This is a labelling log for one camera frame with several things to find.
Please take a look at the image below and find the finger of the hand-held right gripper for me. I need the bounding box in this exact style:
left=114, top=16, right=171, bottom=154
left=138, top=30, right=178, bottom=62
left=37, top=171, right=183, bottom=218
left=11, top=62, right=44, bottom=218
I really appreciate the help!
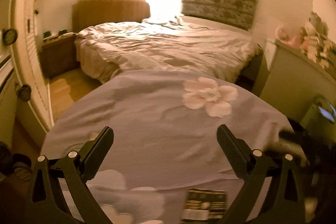
left=278, top=130, right=302, bottom=145

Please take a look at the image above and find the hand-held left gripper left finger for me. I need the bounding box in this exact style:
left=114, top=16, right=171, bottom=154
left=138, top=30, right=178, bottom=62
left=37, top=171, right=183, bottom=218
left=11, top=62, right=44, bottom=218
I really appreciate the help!
left=25, top=126, right=114, bottom=224

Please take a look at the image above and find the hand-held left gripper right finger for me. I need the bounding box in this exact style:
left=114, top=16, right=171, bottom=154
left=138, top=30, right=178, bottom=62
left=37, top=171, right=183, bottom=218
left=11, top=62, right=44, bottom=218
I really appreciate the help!
left=217, top=124, right=306, bottom=224

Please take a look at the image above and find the black printed packet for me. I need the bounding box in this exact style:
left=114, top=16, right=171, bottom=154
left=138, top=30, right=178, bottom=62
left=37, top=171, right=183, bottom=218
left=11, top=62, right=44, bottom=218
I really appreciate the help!
left=182, top=189, right=227, bottom=223

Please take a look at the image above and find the green floor appliance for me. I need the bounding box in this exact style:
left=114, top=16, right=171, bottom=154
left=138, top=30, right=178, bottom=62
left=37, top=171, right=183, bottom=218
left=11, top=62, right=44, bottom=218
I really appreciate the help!
left=299, top=95, right=336, bottom=132

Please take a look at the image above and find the white cabinet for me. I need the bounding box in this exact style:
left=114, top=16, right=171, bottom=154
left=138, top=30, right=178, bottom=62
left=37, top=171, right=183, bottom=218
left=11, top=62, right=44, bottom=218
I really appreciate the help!
left=252, top=39, right=336, bottom=114

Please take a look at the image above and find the round black door knob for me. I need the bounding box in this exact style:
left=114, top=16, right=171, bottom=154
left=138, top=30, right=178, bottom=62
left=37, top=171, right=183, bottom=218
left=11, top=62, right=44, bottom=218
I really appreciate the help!
left=17, top=84, right=32, bottom=102
left=2, top=28, right=18, bottom=45

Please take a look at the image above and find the pink desk fan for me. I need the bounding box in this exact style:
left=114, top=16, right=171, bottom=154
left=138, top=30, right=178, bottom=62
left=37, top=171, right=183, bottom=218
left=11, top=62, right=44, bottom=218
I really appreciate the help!
left=276, top=25, right=300, bottom=46

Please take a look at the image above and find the wooden nightstand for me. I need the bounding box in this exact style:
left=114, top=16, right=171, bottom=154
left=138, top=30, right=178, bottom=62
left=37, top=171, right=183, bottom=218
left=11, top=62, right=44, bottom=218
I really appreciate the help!
left=39, top=32, right=79, bottom=79

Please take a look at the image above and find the bed with white duvet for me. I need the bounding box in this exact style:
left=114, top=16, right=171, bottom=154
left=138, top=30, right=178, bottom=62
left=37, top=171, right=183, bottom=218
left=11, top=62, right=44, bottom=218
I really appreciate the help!
left=74, top=20, right=263, bottom=83

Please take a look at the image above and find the white louvered wardrobe door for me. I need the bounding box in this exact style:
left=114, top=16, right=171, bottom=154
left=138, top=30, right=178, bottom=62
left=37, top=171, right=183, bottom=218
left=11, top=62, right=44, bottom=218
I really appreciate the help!
left=13, top=0, right=54, bottom=132

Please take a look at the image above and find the brown padded headboard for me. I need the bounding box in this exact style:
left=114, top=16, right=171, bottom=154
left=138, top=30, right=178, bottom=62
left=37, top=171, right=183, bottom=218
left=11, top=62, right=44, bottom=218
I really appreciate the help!
left=72, top=0, right=151, bottom=33

